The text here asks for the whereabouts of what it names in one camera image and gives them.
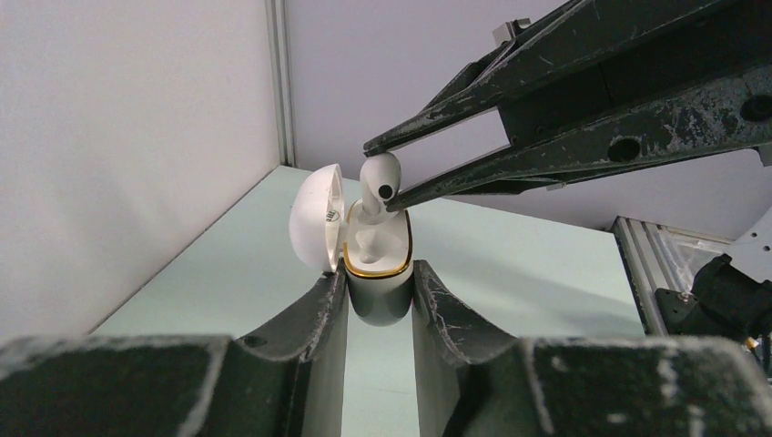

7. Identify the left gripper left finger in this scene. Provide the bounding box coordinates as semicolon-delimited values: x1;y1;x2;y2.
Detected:
1;269;348;436

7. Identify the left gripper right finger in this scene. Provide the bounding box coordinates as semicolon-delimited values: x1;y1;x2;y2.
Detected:
412;260;771;436

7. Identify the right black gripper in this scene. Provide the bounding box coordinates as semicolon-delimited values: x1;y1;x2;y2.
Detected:
363;0;771;210

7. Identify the white earbud charging case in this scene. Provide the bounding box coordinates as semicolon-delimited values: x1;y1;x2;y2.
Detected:
289;164;413;327

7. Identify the white earbud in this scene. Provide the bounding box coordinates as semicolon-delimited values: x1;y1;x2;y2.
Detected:
360;153;401;225

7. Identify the aluminium front frame rail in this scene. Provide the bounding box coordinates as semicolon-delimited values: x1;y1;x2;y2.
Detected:
610;216;730;336

